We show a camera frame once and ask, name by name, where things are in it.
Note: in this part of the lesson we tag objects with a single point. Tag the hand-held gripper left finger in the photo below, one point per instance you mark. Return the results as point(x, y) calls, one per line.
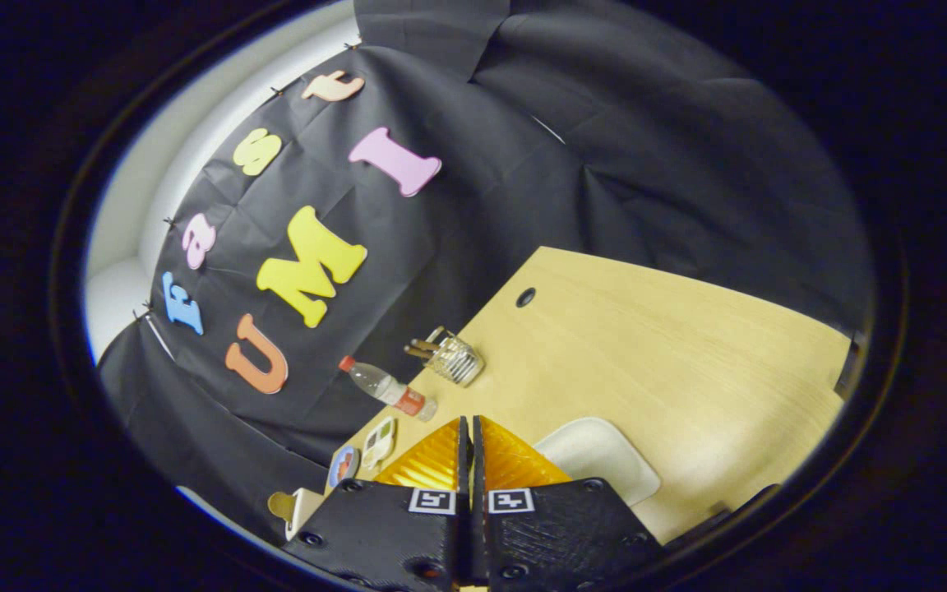
point(391, 526)

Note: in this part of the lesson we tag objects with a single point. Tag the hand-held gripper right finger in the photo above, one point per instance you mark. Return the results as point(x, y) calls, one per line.
point(556, 526)

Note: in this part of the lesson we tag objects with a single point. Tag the brown toast slice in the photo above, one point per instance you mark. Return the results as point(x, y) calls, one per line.
point(279, 504)

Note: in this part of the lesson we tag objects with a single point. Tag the blue plate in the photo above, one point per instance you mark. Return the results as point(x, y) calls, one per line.
point(343, 466)

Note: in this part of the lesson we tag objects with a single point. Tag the small white plate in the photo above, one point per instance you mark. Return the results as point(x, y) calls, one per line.
point(601, 456)

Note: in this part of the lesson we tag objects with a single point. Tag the white divided condiment tray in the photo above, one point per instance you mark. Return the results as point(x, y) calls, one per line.
point(378, 442)

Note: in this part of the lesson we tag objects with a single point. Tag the white toaster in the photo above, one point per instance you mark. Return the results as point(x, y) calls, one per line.
point(302, 503)

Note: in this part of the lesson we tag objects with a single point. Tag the clear bottle red cap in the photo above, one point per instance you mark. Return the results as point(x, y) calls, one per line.
point(387, 387)

